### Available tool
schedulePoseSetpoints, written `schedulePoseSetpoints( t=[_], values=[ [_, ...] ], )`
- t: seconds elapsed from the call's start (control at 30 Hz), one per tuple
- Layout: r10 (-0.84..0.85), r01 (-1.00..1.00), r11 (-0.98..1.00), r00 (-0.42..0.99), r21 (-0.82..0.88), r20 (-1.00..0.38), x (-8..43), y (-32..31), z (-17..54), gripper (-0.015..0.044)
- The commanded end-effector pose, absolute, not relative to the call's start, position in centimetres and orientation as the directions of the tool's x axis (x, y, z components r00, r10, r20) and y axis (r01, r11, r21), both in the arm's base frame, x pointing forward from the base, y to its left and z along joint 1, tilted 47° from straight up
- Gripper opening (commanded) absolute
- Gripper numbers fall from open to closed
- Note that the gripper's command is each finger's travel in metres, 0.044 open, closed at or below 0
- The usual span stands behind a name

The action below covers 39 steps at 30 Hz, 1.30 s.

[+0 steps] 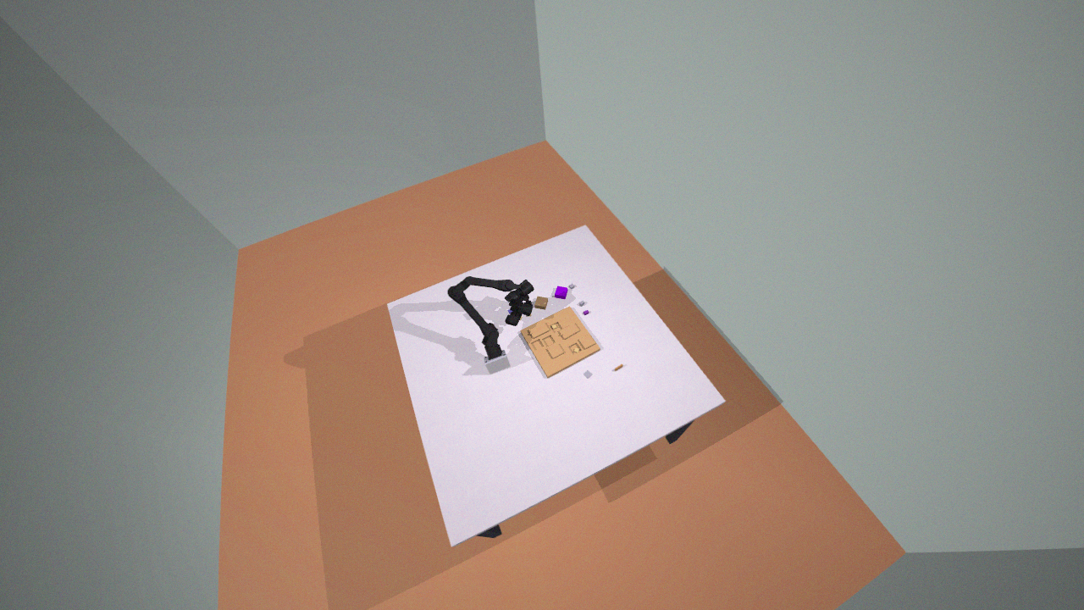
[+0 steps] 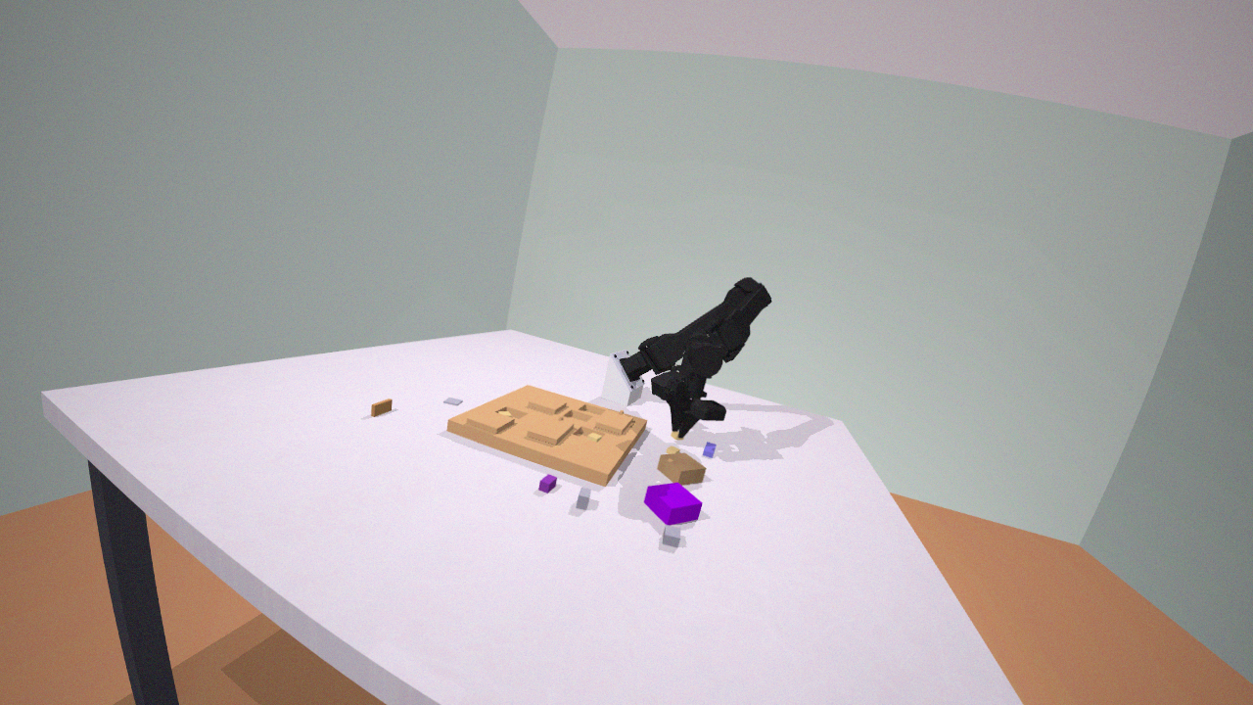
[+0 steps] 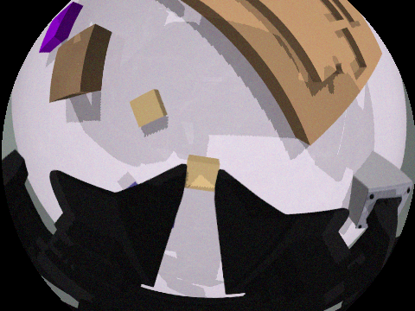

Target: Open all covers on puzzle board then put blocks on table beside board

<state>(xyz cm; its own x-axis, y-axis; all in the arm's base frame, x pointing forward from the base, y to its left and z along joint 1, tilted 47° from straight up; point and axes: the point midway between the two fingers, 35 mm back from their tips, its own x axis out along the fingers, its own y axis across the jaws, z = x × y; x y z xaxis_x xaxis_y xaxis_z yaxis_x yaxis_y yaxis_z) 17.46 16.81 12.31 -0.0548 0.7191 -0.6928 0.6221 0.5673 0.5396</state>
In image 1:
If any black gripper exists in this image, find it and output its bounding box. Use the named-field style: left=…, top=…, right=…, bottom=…
left=505, top=295, right=529, bottom=326

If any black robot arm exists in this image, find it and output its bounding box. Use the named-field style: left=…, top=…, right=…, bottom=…
left=448, top=276, right=534, bottom=360

